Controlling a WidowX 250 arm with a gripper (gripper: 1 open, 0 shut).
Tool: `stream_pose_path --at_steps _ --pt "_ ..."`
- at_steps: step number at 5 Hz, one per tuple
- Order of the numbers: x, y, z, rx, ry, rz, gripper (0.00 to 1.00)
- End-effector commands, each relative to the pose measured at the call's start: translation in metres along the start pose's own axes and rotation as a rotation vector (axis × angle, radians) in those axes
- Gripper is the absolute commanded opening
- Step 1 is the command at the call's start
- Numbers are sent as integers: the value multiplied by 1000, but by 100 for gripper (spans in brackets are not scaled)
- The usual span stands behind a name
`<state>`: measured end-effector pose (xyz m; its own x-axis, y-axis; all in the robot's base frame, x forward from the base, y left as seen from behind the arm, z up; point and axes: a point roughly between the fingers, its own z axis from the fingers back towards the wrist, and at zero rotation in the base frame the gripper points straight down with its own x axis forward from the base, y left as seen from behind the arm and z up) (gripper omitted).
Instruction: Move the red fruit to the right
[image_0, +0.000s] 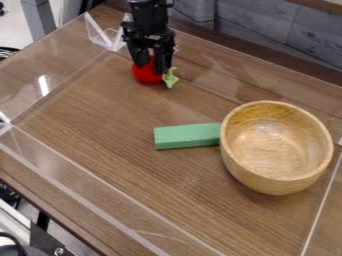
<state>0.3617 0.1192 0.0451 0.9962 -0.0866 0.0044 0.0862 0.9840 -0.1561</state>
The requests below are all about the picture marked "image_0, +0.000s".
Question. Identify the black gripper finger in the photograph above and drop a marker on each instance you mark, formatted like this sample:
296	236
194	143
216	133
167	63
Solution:
163	58
139	54

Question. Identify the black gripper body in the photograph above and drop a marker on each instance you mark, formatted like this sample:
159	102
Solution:
147	27

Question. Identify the red knitted strawberry fruit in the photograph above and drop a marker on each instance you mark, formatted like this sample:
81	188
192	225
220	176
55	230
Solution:
146	75

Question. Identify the green rectangular block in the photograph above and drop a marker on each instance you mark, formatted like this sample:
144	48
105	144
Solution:
183	136

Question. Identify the wooden bowl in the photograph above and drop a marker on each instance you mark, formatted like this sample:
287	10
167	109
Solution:
275	146

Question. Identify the clear acrylic corner bracket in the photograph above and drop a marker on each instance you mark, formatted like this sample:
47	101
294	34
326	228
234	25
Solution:
109	38

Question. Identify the grey metal post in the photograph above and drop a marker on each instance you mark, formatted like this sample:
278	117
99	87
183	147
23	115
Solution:
39	16

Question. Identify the black table clamp mount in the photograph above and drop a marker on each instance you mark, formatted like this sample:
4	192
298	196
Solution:
44	245

